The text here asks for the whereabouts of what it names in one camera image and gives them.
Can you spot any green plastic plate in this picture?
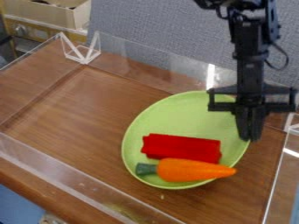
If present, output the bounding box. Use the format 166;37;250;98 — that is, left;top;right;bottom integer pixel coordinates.
122;91;249;190

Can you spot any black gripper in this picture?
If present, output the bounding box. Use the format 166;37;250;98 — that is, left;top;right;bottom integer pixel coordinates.
207;83;298;142

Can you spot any wooden shelf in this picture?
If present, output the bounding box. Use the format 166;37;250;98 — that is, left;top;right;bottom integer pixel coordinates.
0;14;89;67

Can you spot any red plastic block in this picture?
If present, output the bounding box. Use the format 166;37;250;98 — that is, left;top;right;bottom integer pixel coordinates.
142;134;222;164

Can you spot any black cable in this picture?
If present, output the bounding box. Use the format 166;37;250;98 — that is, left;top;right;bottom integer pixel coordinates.
265;40;291;72

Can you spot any orange toy carrot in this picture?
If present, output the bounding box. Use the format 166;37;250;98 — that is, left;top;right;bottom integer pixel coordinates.
135;158;238;182

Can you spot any cardboard box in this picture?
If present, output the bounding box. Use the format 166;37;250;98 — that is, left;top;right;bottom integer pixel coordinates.
4;0;91;29

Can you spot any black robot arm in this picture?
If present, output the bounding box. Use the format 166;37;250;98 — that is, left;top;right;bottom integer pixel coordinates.
194;0;297;141

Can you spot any clear acrylic tray wall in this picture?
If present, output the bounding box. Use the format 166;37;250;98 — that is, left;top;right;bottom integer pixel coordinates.
0;35;299;224

